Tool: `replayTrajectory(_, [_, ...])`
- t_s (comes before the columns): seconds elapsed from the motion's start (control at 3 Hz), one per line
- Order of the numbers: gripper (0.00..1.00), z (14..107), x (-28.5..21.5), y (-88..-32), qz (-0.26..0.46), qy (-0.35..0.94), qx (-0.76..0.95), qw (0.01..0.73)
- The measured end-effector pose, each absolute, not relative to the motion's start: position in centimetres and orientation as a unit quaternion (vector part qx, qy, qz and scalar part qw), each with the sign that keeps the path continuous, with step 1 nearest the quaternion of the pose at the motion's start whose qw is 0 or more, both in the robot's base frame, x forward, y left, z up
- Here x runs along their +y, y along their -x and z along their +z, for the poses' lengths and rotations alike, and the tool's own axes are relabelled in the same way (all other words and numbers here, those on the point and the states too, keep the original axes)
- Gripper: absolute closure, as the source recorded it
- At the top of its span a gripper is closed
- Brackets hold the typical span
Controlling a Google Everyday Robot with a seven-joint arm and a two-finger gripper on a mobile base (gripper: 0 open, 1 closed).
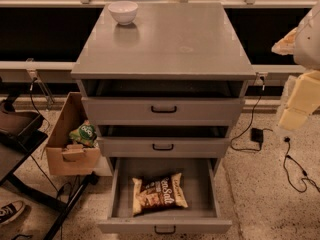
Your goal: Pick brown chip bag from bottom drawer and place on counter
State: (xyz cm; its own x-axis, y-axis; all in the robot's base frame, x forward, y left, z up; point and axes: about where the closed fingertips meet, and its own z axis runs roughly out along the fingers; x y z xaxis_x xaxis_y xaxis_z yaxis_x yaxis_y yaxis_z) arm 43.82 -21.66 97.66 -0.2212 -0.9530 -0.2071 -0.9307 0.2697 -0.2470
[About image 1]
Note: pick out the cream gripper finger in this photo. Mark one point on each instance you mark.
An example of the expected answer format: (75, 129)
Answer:
(286, 45)
(302, 102)

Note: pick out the brown sea salt chip bag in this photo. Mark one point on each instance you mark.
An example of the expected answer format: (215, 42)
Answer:
(163, 193)

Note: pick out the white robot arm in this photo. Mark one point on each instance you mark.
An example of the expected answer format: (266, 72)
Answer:
(303, 43)

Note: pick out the grey drawer cabinet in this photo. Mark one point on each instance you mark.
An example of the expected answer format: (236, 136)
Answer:
(166, 41)

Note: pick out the grey bottom drawer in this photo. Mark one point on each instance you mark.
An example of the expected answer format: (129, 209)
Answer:
(202, 215)

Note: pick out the grey drawer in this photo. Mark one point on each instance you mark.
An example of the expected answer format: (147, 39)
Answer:
(164, 141)
(202, 215)
(162, 102)

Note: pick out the grey top drawer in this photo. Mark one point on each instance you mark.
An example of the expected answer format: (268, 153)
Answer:
(162, 102)

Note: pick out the grey middle drawer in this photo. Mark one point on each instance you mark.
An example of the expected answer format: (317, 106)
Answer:
(164, 141)

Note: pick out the green snack bag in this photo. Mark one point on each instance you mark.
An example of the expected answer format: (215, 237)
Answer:
(85, 134)

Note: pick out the black power adapter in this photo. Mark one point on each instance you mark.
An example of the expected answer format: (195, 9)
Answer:
(257, 135)

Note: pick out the white ceramic bowl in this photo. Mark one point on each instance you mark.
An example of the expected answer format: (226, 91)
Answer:
(123, 12)

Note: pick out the cardboard box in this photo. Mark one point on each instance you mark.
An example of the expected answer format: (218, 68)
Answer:
(64, 156)

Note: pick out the grey metal railing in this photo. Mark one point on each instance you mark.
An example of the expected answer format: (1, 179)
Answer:
(47, 35)

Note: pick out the black stand with tray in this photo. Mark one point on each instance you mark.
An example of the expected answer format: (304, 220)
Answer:
(14, 150)

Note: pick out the black and white sneaker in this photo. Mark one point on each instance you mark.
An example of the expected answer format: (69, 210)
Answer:
(11, 211)

